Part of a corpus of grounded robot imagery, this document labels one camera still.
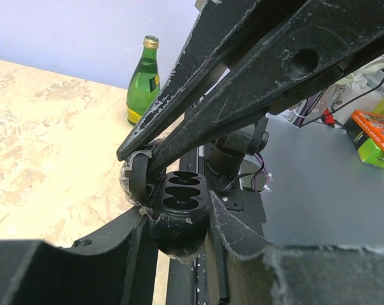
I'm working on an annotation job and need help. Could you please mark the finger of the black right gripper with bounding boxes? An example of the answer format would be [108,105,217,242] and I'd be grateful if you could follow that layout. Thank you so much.
[149,1,384,172]
[116,1,287,161]

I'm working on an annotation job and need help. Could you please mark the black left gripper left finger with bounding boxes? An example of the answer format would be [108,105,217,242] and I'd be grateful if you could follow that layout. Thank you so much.
[0,208,158,304]

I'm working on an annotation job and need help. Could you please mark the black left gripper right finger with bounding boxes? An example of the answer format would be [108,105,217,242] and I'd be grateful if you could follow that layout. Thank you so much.
[206,190,384,305]

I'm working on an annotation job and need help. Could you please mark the black earbud charging case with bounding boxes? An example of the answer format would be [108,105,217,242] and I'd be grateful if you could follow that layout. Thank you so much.
[119,149,211,264]

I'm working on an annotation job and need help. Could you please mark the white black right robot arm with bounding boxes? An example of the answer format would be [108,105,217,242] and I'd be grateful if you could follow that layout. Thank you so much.
[116,1,384,172]

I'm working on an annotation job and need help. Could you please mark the green glass bottle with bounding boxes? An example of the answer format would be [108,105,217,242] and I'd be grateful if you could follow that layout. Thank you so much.
[126,35,160,125]

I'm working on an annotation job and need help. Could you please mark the orange green cardboard box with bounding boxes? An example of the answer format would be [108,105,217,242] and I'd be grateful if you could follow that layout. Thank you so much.
[345,98,384,169]

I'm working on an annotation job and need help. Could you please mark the purple cable loop front right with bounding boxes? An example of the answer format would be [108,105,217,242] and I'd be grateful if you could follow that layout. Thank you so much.
[249,152,274,193]

